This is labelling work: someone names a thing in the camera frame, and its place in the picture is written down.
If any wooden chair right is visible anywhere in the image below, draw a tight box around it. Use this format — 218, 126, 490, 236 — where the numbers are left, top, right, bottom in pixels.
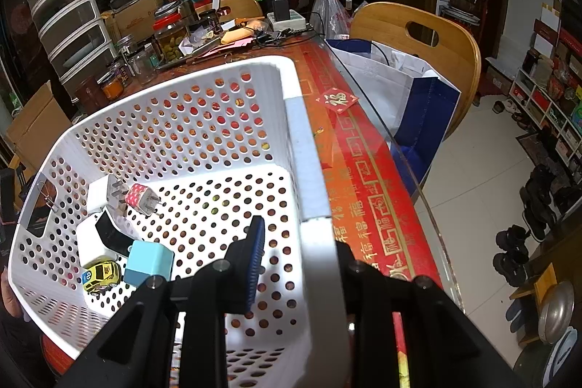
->
349, 2, 481, 136

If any red patterned tablecloth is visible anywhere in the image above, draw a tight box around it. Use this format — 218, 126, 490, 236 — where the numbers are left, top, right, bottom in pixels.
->
113, 35, 450, 284

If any white stacked drawer unit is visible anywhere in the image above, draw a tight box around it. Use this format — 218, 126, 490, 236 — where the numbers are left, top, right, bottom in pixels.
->
27, 0, 117, 95

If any glass jar with olives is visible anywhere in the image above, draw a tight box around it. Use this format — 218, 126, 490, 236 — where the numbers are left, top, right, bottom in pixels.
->
153, 13, 188, 63

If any pink polka dot charger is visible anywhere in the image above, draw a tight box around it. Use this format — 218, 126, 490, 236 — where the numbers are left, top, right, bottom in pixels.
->
124, 183, 161, 217

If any orange jam jar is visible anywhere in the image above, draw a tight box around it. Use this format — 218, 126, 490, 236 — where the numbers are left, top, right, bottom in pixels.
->
97, 73, 124, 100

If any teal cube usb charger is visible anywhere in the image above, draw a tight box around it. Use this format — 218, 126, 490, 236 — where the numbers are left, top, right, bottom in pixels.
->
123, 240, 175, 288

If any white shelf with items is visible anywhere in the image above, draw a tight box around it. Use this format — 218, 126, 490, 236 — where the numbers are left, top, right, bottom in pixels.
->
509, 68, 581, 165

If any white perforated plastic basket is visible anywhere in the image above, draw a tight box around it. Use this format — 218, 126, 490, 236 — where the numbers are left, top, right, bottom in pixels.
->
8, 56, 350, 387

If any white cube charger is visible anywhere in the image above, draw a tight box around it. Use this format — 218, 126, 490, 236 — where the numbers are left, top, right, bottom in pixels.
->
76, 209, 134, 269

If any yellow toy car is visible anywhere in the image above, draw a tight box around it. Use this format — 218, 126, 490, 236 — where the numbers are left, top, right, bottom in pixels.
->
82, 261, 121, 293

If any empty glass jar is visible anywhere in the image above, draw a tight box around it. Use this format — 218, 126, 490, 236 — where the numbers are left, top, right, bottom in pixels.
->
129, 50, 157, 86

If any cardboard box on table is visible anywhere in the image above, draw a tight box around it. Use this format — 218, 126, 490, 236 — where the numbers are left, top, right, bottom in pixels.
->
5, 82, 71, 169

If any white blue paper bag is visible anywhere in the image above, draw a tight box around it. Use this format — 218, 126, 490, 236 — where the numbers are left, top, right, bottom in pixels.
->
320, 39, 461, 197

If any white power strip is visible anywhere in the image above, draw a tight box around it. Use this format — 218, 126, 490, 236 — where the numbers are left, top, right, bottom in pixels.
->
267, 9, 306, 32

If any large white plug charger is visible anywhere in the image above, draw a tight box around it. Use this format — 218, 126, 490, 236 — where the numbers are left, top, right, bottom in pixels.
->
87, 174, 129, 216

